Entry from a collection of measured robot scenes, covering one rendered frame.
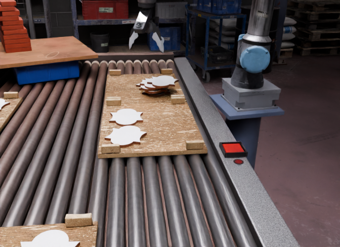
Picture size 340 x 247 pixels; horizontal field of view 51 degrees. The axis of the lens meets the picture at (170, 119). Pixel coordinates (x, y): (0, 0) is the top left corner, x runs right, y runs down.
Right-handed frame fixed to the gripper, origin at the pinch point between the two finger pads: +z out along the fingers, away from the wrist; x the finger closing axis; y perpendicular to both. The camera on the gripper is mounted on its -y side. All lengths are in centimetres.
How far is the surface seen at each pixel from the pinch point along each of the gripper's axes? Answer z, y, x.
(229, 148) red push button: 17, -37, -43
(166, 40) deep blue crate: 105, 389, 107
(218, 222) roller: 16, -74, -45
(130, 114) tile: 16.6, -26.1, -2.9
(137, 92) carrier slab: 19.2, 0.2, 4.4
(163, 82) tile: 12.7, 0.1, -8.0
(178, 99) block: 16.6, -7.3, -17.0
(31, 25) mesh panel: 18, 90, 123
